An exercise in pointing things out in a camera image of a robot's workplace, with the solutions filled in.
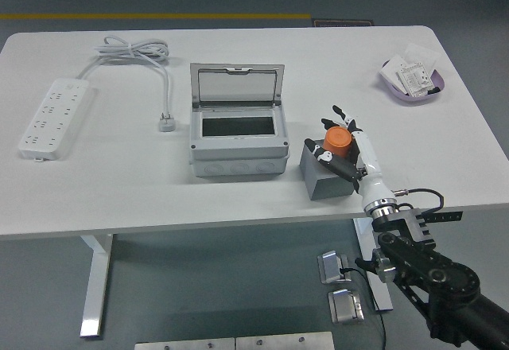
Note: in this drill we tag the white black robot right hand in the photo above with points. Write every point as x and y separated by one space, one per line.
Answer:
371 167

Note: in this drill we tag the orange cylinder battery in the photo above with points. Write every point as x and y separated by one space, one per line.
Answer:
338 141

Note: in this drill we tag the grey junction box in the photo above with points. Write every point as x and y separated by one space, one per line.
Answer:
238 155

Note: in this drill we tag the transparent grey-framed box lid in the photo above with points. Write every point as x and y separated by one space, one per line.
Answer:
238 83

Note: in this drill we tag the grey block with round hole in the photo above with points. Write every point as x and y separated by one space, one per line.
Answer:
334 187

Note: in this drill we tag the purple tray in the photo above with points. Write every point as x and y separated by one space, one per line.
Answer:
413 100

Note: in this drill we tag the black table control panel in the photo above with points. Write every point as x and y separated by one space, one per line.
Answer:
449 216

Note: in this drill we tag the white printed socket panel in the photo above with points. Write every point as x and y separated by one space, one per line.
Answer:
415 79

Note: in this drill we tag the small black object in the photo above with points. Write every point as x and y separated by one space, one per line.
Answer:
434 90

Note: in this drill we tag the silver foot pedal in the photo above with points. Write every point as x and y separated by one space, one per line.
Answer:
345 306
332 266

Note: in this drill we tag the dark floor mat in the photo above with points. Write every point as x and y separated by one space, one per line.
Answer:
344 23

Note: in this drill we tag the grey metal plate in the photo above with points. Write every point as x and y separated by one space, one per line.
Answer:
284 342
183 344

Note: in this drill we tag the white power strip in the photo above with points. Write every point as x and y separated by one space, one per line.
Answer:
51 119

